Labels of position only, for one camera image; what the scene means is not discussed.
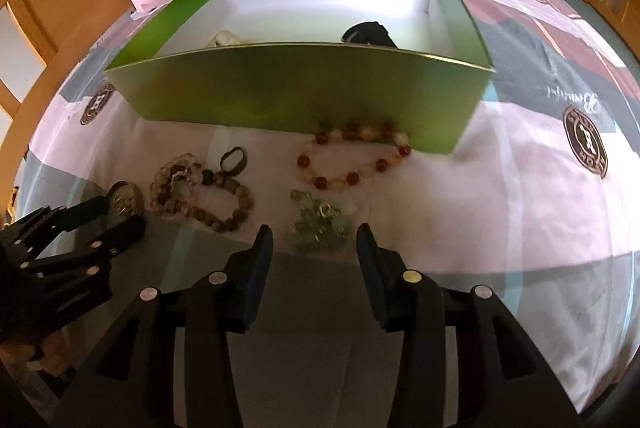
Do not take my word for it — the silver bangle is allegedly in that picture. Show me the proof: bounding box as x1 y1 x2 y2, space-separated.
104 181 144 229

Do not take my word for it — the clear crystal bead bracelet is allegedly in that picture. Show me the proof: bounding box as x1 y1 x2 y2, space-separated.
148 153 204 221

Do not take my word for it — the brown wooden bead bracelet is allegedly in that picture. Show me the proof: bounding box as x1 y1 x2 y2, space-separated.
192 169 255 234

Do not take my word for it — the green crystal bracelet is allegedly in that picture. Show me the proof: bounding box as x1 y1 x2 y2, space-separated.
286 188 359 253

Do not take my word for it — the small gold jewelry piece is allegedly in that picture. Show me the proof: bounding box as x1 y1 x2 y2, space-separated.
207 29 243 47

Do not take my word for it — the red and white bead bracelet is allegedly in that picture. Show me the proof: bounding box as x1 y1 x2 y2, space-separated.
296 119 412 192

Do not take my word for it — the black rectangular case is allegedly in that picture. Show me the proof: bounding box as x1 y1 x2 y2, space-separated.
341 22 397 48

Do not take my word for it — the patterned bed sheet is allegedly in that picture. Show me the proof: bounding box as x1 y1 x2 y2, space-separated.
17 0 639 427

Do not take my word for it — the green cardboard box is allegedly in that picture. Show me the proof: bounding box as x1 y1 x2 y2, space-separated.
105 0 494 154

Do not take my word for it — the dark brown ring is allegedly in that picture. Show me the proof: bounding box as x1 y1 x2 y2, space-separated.
218 146 250 177

